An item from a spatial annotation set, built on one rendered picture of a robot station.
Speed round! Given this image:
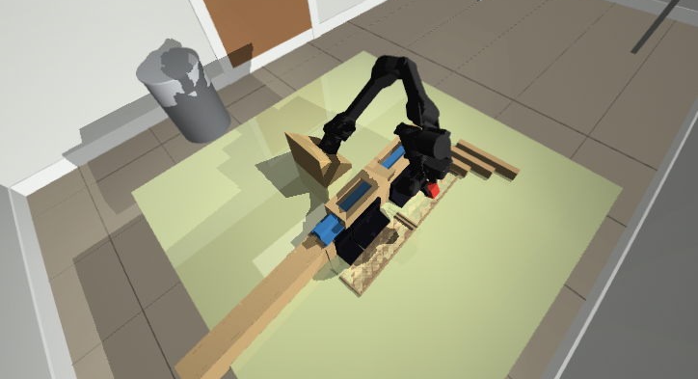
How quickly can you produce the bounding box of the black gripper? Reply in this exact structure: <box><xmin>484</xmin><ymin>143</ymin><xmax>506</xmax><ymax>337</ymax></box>
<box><xmin>395</xmin><ymin>153</ymin><xmax>438</xmax><ymax>197</ymax></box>

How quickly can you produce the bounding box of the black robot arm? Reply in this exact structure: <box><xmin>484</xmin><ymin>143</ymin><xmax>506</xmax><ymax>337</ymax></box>
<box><xmin>317</xmin><ymin>55</ymin><xmax>453</xmax><ymax>180</ymax></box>

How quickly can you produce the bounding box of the red cube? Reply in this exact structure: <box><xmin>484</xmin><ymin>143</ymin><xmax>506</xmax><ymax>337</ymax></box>
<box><xmin>424</xmin><ymin>182</ymin><xmax>440</xmax><ymax>199</ymax></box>

